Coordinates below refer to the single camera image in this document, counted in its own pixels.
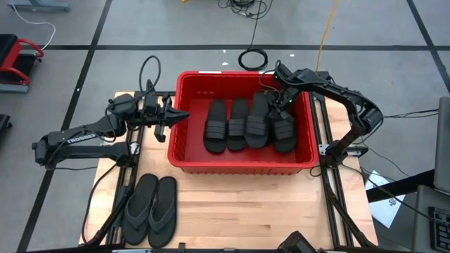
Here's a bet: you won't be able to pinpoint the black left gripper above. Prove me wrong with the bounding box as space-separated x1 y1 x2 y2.
141 94 191 127

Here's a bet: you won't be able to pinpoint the black slide sandal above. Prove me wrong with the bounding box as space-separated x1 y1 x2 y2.
226 98 250 152
202 98 229 154
269 108 298 154
245 91 272 149

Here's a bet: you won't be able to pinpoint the black flip-flop sandal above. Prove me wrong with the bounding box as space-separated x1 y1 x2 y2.
147 176 179 249
121 173 160 246

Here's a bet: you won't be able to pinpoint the red plastic bin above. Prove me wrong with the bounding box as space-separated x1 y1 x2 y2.
167 70 320 176

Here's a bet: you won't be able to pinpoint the black box device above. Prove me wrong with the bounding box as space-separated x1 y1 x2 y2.
276 231 317 253

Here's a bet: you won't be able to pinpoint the black desk leg bar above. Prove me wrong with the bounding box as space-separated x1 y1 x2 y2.
365 168 436 204

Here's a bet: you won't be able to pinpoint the white paper sheet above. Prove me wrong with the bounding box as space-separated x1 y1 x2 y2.
368 169 408 229

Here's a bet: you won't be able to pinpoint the red black cart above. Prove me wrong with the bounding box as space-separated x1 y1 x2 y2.
0 33 46 94

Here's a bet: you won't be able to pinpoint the black wheeled base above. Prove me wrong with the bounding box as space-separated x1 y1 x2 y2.
0 114 12 136

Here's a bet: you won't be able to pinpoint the grey metal stand base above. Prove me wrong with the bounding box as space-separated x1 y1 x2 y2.
7 0 71 12

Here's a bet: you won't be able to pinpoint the grey desk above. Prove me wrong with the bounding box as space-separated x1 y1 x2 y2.
411 185 450 253

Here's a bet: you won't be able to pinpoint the black keyboard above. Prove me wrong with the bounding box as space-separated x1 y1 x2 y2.
427 206 450 252

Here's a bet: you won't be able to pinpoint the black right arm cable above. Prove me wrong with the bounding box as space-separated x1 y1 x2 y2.
258 59 288 94

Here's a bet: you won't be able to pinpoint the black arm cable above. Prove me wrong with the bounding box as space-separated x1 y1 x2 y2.
258 59 288 94
139 55 162 94

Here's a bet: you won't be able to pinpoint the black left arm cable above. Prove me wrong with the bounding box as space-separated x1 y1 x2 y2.
139 55 162 94

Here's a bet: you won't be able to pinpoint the coiled black cable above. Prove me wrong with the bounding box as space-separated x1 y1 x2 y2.
238 48 269 72

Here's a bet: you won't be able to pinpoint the yellow cable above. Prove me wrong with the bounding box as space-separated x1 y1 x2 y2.
315 0 341 72

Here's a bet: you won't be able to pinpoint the tangled black cables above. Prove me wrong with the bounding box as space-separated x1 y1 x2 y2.
217 0 274 20

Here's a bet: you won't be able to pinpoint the white cable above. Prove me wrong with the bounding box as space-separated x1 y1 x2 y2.
9 0 57 53

